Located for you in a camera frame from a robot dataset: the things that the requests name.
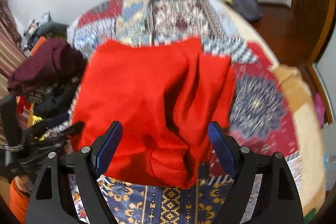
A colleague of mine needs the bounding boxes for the patchwork patterned bedspread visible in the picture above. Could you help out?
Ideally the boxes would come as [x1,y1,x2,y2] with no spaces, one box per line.
[67,0,325,223]

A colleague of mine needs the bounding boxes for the orange sleeved forearm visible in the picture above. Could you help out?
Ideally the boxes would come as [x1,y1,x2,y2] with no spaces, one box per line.
[9,174,31,223]

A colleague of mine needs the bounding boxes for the brown wooden door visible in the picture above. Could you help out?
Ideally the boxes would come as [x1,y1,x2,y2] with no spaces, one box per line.
[252,0,335,123]

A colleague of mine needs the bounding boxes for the black garment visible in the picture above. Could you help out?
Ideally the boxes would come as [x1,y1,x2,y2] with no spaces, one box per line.
[33,81,80,119]

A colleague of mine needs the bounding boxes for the red garment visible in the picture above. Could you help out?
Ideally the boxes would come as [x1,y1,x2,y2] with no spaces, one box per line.
[71,38,235,189]

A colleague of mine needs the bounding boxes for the striped curtain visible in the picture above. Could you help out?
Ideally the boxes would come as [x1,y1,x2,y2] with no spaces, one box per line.
[0,0,26,99]

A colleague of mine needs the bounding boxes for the maroon garment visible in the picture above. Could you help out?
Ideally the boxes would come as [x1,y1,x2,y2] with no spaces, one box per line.
[7,38,87,96]

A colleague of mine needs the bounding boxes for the dark patterned garment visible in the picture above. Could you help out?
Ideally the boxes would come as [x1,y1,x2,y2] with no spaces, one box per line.
[24,76,79,105]

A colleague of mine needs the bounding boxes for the yellow fleece garment with letters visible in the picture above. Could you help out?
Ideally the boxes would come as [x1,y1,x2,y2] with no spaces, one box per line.
[27,103,49,141]

